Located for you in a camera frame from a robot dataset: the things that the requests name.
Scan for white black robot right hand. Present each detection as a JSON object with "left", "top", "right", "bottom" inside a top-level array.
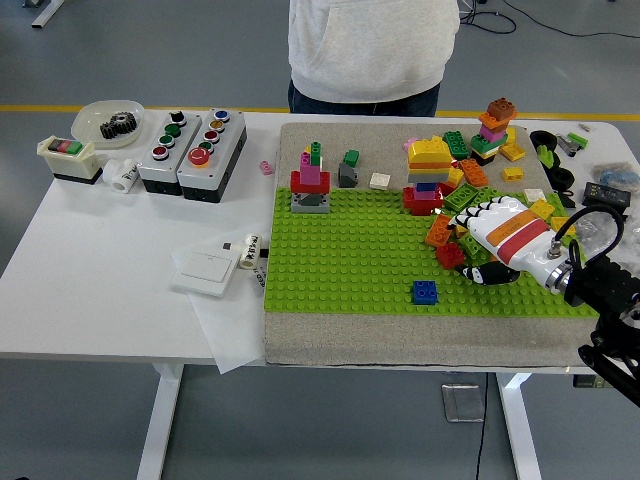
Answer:
[{"left": 446, "top": 196, "right": 571, "bottom": 294}]

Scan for red square brick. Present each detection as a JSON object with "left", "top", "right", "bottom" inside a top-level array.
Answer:
[{"left": 434, "top": 242, "right": 466, "bottom": 270}]

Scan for blue square brick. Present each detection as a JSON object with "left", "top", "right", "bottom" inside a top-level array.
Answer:
[{"left": 412, "top": 279, "right": 441, "bottom": 305}]

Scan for green studded baseplate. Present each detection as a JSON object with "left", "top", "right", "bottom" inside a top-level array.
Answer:
[{"left": 263, "top": 187, "right": 601, "bottom": 319}]

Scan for black toy tyre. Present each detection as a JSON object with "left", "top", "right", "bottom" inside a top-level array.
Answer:
[
  {"left": 528, "top": 129, "right": 559, "bottom": 151},
  {"left": 548, "top": 167, "right": 576, "bottom": 191}
]

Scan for lime green long brick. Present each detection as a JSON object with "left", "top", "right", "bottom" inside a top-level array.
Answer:
[
  {"left": 465, "top": 187, "right": 503, "bottom": 211},
  {"left": 459, "top": 232, "right": 489, "bottom": 259}
]

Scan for orange long brick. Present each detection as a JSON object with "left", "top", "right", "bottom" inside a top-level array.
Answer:
[
  {"left": 424, "top": 213, "right": 454, "bottom": 247},
  {"left": 458, "top": 158, "right": 490, "bottom": 189}
]

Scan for clear plastic bags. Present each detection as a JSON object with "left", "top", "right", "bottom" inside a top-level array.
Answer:
[{"left": 569, "top": 202, "right": 640, "bottom": 264}]

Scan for black digital meter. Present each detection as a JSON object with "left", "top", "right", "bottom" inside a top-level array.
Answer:
[{"left": 580, "top": 181, "right": 632, "bottom": 211}]

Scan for brick tower with brown top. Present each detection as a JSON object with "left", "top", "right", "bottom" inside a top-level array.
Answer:
[{"left": 469, "top": 98, "right": 519, "bottom": 167}]

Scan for dark green long brick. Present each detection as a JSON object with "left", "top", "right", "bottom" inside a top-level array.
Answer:
[{"left": 442, "top": 130, "right": 472, "bottom": 161}]

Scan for brick tower with yellow top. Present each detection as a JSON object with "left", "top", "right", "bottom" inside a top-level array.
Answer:
[{"left": 402, "top": 135, "right": 456, "bottom": 217}]

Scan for plastic bag with blue parts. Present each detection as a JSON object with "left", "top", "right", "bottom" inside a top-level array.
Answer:
[{"left": 589, "top": 162, "right": 640, "bottom": 189}]

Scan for metal floor socket plate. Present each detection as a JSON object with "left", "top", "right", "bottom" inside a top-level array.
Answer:
[{"left": 440, "top": 383, "right": 486, "bottom": 424}]

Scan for white table leg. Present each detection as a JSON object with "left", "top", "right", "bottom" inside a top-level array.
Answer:
[
  {"left": 135, "top": 363, "right": 185, "bottom": 480},
  {"left": 494, "top": 372, "right": 544, "bottom": 480}
]

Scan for brick tower with magenta middle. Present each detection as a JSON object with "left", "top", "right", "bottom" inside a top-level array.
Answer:
[{"left": 289, "top": 142, "right": 332, "bottom": 215}]

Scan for person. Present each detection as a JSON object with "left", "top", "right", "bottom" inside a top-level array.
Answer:
[{"left": 287, "top": 0, "right": 460, "bottom": 117}]

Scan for small white pipe fitting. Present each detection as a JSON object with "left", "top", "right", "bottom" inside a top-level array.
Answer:
[{"left": 222, "top": 232, "right": 269, "bottom": 271}]

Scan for translucent paper sheet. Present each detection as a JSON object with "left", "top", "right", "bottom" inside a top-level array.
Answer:
[{"left": 169, "top": 244, "right": 266, "bottom": 375}]

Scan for grey emergency-stop control box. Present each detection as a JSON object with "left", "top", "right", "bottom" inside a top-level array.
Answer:
[{"left": 177, "top": 108, "right": 249, "bottom": 205}]

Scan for grey four-button control box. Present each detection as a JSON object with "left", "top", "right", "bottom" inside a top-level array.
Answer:
[{"left": 137, "top": 110, "right": 204, "bottom": 197}]

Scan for white pipe tee fitting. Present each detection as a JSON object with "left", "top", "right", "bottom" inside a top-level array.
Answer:
[{"left": 102, "top": 158, "right": 141, "bottom": 194}]

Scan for black metal gear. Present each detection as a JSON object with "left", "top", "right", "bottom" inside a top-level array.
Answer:
[{"left": 99, "top": 112, "right": 139, "bottom": 140}]

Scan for white plastic bowl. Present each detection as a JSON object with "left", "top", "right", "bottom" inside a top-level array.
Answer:
[{"left": 70, "top": 99, "right": 146, "bottom": 150}]

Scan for thin black floor cable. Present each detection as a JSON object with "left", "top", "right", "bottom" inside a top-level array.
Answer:
[{"left": 474, "top": 372, "right": 490, "bottom": 480}]

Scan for black looped floor cable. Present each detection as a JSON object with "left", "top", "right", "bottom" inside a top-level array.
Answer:
[{"left": 458, "top": 8, "right": 517, "bottom": 35}]

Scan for long black floor cable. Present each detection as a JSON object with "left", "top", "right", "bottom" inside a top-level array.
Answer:
[{"left": 502, "top": 0, "right": 640, "bottom": 39}]

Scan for white wall switch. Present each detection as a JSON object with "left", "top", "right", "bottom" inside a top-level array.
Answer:
[{"left": 170, "top": 248, "right": 241, "bottom": 298}]

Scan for beige red-green switch box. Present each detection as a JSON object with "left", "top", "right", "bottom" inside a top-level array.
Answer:
[{"left": 37, "top": 135, "right": 104, "bottom": 186}]

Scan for grey metal frame foot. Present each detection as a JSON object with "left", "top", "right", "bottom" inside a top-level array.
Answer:
[{"left": 30, "top": 0, "right": 66, "bottom": 29}]

